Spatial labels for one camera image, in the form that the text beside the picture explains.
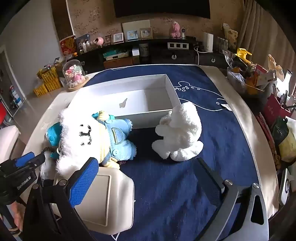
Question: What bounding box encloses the beige giraffe plush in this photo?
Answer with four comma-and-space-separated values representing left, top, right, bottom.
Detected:
221, 23, 238, 45

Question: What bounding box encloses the glass dome with flowers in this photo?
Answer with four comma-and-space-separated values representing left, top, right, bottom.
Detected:
62, 59, 89, 92

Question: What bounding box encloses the beige curtain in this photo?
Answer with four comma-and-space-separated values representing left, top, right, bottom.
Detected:
240, 0, 296, 77

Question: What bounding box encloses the clear plastic bag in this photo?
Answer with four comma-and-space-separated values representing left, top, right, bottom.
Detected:
227, 59, 273, 93

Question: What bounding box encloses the white cardboard box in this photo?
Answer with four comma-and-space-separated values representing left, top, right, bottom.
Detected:
69, 74, 179, 130

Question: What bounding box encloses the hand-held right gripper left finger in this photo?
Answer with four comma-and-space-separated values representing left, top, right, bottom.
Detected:
22, 157, 100, 241

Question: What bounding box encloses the stack of books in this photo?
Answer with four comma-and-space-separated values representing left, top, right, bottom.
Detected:
103, 50, 130, 61

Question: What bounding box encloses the person's left hand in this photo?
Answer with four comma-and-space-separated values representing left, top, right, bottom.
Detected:
10, 202, 25, 235

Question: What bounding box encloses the black television cabinet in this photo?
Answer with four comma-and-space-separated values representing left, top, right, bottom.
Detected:
76, 36, 232, 70

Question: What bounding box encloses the dark green package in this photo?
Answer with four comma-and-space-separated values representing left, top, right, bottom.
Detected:
270, 116, 290, 145

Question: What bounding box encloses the pink plush toy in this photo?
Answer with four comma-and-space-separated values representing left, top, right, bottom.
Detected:
169, 21, 182, 37

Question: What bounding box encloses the white sofa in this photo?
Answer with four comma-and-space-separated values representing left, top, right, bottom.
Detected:
0, 125, 21, 164

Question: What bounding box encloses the black wall television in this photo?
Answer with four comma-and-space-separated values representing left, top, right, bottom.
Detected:
113, 0, 211, 19

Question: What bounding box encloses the white canvas board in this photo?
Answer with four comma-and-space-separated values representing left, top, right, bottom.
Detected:
122, 20, 151, 41

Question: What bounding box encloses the navy blue blanket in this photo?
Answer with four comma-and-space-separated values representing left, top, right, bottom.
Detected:
83, 64, 259, 241

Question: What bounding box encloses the red gift bag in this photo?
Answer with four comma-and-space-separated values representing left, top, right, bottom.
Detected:
262, 95, 293, 121

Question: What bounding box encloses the white red printed carton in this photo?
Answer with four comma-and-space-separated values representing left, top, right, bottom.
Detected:
254, 64, 278, 87

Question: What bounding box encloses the white electronic device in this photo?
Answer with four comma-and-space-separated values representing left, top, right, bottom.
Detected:
279, 168, 292, 207

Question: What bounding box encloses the white triple window frame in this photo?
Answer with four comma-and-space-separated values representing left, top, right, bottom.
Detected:
167, 42, 188, 49

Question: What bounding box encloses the white power cable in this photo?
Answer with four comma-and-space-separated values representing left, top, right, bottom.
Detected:
194, 45, 204, 65

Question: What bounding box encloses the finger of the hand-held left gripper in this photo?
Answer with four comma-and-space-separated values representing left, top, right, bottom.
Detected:
14, 152, 35, 168
29, 153, 46, 171

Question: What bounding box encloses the row of clear bottles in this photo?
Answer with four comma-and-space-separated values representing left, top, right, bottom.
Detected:
216, 37, 228, 50

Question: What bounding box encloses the cream plush toy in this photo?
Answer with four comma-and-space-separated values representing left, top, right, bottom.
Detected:
268, 54, 284, 80

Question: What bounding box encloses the yellow pouch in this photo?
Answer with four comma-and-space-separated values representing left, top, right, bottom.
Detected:
279, 126, 296, 163

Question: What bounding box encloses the yellow plastic toy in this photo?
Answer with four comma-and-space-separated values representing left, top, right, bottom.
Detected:
236, 48, 252, 65

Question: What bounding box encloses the white fluffy plush dog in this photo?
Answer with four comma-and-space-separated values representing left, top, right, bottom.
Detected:
55, 108, 137, 176

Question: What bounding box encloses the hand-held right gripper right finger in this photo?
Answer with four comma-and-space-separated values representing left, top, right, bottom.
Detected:
183, 158, 270, 241

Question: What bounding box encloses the storage rack with items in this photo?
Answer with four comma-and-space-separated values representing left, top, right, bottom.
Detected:
0, 70, 26, 116

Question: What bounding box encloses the blue gift box with bottles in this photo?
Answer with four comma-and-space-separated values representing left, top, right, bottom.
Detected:
76, 34, 91, 51

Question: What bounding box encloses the red gold printed box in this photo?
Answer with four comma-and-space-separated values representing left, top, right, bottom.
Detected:
60, 35, 77, 56

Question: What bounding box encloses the teal garment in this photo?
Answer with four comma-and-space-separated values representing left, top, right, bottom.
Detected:
45, 123, 62, 160

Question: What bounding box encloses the wooden picture frame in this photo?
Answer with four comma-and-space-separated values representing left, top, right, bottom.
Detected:
139, 27, 153, 39

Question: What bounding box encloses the white towel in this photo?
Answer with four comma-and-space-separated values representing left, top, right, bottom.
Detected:
151, 102, 204, 162

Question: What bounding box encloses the brown wooden box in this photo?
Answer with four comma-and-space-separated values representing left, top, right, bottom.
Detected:
103, 57, 134, 69

